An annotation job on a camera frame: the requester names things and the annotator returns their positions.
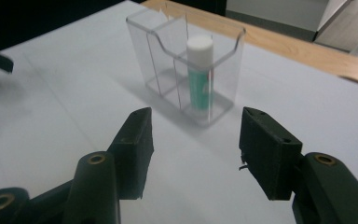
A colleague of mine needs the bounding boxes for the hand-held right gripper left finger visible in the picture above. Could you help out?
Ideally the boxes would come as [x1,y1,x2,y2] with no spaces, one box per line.
[106,106,155,201]

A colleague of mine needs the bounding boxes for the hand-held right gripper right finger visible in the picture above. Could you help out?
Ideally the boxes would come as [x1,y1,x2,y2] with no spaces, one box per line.
[238,105,304,202]

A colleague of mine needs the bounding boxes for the green and white glue stick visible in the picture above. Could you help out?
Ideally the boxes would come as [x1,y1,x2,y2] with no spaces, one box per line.
[186,35,214,114]

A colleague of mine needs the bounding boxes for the clear plastic divided organizer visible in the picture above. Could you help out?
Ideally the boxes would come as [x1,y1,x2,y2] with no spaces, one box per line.
[125,6,247,128]

